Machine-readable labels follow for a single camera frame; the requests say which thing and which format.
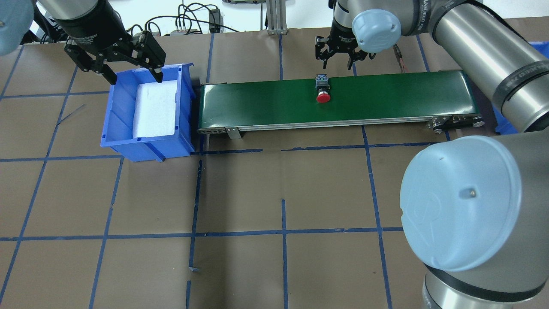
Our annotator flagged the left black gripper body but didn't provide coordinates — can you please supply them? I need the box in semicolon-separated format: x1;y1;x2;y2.
51;0;166;72

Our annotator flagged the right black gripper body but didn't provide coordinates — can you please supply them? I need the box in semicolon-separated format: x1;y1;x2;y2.
314;26;368;63

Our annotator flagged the black push button switch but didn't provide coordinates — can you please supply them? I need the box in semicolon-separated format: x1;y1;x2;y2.
314;74;331;103

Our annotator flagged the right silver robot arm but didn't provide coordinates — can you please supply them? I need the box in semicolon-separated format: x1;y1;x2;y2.
316;0;549;309

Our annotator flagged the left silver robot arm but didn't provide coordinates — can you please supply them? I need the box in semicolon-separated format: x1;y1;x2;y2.
0;0;166;85

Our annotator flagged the white foam pad left bin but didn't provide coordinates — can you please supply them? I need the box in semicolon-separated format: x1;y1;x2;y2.
132;80;177;138

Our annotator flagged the green conveyor belt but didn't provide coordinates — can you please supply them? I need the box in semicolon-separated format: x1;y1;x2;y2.
198;70;481;138

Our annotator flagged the black power adapter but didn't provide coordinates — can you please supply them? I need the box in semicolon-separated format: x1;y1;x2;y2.
208;9;223;33

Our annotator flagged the right blue storage bin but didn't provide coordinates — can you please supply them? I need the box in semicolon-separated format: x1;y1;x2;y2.
493;41;549;135

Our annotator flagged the aluminium frame post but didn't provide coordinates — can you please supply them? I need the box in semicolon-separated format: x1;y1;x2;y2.
266;0;288;35

